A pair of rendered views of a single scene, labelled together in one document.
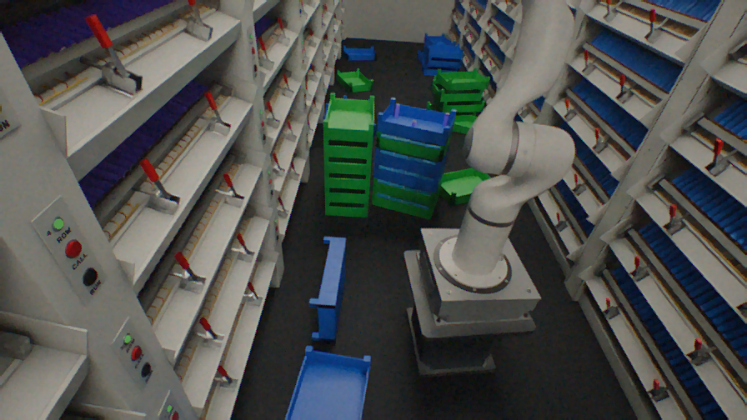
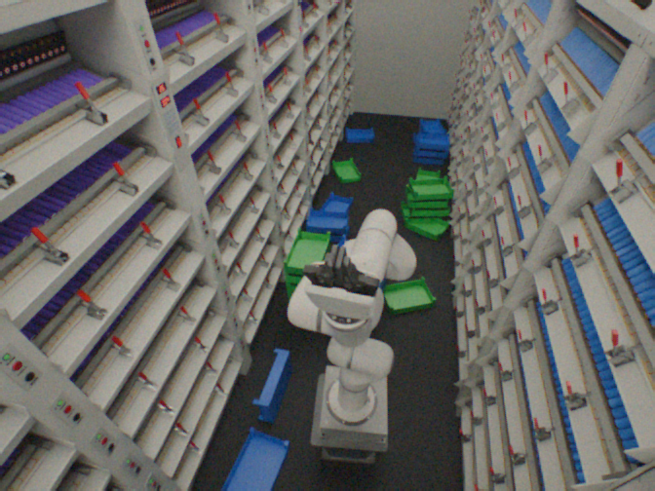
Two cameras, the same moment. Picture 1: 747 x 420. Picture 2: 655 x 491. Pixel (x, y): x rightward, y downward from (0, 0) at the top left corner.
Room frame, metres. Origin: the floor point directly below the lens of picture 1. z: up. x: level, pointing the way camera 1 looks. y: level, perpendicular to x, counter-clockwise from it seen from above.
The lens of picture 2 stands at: (0.05, -0.39, 1.91)
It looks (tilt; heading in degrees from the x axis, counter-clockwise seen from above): 44 degrees down; 14
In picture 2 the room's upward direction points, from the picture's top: straight up
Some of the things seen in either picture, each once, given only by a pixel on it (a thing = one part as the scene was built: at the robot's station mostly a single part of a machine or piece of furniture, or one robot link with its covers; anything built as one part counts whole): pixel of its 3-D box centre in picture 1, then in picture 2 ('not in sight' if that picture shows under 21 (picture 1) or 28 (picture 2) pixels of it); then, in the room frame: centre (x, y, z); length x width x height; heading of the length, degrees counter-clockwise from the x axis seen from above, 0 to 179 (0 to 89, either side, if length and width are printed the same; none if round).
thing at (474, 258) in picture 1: (481, 238); (353, 389); (0.75, -0.28, 0.48); 0.19 x 0.19 x 0.18
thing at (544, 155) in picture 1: (519, 173); (366, 364); (0.75, -0.33, 0.69); 0.19 x 0.12 x 0.24; 89
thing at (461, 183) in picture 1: (465, 183); (406, 295); (1.67, -0.46, 0.04); 0.30 x 0.20 x 0.08; 117
